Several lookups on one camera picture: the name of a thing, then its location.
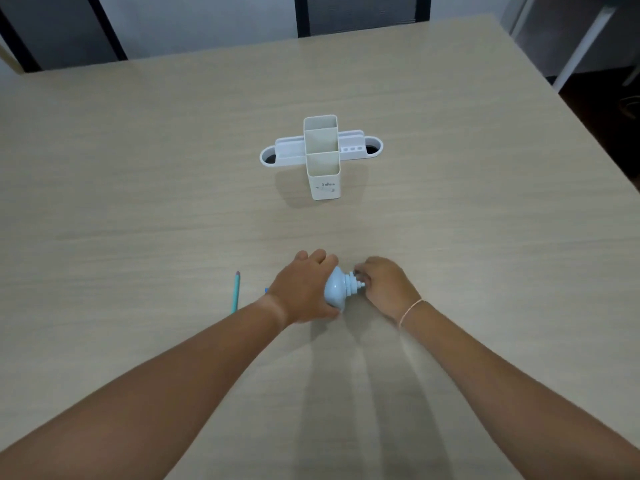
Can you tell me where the person's left forearm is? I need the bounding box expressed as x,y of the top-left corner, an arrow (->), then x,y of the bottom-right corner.
0,296 -> 291,480

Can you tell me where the pink string bracelet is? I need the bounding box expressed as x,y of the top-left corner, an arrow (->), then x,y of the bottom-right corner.
398,298 -> 425,327

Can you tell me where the white plastic toothbrush holder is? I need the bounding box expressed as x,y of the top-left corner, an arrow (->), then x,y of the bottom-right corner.
259,114 -> 384,201

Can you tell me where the person's right hand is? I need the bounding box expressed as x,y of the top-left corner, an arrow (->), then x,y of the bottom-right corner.
353,256 -> 422,325

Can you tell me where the person's left hand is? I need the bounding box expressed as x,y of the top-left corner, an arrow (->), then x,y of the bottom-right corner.
257,249 -> 341,329

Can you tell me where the person's right forearm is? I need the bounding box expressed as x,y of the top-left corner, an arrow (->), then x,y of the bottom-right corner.
400,300 -> 640,480

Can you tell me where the black framed chair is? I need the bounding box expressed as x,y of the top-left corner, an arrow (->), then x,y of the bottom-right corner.
294,0 -> 433,39
0,0 -> 129,74

